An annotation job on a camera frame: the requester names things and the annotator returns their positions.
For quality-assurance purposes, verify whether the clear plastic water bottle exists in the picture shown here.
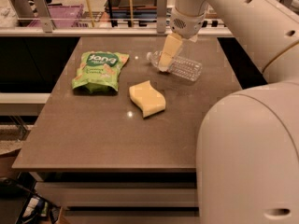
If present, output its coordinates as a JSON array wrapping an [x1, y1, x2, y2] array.
[[147, 51, 202, 82]]

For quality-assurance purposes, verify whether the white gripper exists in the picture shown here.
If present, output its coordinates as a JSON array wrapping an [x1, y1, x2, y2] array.
[[158, 7, 206, 72]]

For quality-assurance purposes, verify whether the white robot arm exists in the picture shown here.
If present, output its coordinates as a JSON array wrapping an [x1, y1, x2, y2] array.
[[170, 0, 299, 224]]

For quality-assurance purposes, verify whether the metal railing post left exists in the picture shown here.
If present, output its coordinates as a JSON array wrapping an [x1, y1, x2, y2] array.
[[34, 0, 54, 33]]

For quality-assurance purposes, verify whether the green snack bag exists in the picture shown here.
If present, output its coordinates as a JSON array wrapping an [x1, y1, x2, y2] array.
[[72, 51, 129, 93]]

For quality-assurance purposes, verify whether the grey table drawer unit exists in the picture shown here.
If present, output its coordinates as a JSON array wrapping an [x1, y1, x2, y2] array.
[[36, 172, 199, 224]]

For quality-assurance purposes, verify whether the purple plastic crate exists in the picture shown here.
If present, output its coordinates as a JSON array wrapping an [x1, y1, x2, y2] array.
[[28, 4, 85, 29]]

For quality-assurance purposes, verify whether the yellow pole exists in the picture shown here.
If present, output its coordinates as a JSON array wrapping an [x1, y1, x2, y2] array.
[[86, 0, 95, 28]]

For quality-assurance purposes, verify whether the yellow wavy sponge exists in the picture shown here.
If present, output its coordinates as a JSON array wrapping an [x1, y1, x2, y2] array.
[[129, 80, 166, 118]]

